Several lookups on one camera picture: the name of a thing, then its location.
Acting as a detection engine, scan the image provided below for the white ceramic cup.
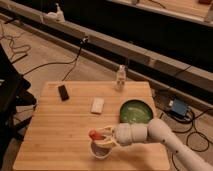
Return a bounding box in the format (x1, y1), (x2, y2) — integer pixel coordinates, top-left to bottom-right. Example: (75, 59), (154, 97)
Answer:
(90, 140), (112, 160)

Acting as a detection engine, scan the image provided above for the red orange pepper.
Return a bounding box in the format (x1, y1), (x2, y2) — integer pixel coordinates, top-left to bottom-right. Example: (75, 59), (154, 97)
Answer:
(89, 130), (104, 140)

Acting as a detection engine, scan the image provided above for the white rectangular block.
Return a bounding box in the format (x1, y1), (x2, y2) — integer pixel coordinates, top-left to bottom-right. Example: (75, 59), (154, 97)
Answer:
(91, 98), (104, 114)

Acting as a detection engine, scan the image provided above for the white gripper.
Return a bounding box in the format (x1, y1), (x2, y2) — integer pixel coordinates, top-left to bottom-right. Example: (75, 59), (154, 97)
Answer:
(94, 123), (133, 148)

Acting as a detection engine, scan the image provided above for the black cable with plug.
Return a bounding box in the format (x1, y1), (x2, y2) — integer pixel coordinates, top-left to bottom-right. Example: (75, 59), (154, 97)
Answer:
(20, 35), (90, 82)

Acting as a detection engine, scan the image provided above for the tangled cable at left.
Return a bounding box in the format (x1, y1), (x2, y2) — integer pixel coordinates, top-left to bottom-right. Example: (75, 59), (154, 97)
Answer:
(0, 21), (32, 63)

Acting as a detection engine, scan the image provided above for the clear plastic bottle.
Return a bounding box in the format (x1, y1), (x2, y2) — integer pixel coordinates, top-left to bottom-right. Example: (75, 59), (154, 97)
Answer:
(115, 65), (126, 91)

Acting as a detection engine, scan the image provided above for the black chair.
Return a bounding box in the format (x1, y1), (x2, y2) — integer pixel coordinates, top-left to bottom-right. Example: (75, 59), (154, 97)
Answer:
(0, 44), (37, 169)

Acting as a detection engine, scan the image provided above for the white object on rail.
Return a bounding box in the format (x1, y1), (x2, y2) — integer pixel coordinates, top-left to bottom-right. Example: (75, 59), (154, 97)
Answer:
(46, 4), (65, 22)

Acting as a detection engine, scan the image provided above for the blue power box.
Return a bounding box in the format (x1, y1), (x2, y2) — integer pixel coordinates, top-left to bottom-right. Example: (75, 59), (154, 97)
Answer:
(169, 99), (188, 117)

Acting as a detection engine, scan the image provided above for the green bowl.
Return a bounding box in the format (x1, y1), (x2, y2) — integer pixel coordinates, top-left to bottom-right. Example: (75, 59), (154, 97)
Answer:
(119, 99), (153, 124)

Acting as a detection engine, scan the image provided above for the black floor cable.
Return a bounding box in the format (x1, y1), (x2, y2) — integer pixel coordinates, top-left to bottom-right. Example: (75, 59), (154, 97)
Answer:
(156, 96), (213, 171)

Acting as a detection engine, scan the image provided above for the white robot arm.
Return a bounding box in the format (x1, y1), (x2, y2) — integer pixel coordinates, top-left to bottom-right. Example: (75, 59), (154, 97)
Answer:
(94, 118), (213, 171)

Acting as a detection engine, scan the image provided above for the black rectangular block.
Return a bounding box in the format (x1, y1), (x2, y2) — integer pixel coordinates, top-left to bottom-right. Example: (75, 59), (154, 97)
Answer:
(58, 85), (69, 101)

